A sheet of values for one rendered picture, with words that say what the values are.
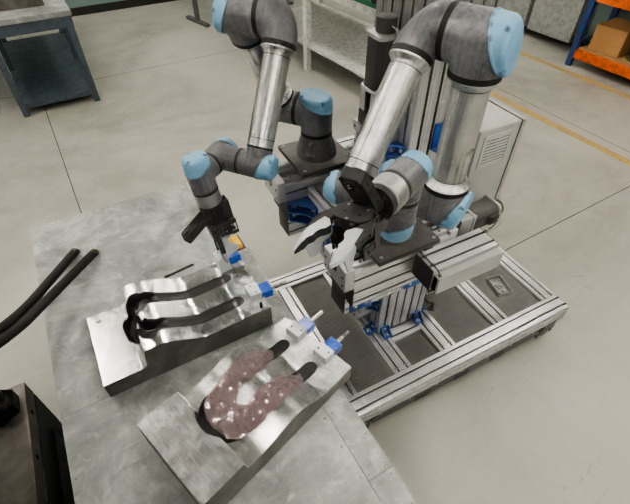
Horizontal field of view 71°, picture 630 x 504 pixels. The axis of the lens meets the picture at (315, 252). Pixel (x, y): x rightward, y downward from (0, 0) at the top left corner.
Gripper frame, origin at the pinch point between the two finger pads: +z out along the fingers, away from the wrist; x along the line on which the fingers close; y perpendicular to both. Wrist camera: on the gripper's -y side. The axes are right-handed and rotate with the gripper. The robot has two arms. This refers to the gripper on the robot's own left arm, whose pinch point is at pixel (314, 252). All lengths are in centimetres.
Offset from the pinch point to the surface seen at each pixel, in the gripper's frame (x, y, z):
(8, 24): 402, 15, -117
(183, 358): 51, 56, 7
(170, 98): 346, 100, -204
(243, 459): 15, 57, 19
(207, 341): 47, 54, 0
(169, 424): 33, 51, 24
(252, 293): 44, 48, -18
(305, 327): 27, 56, -20
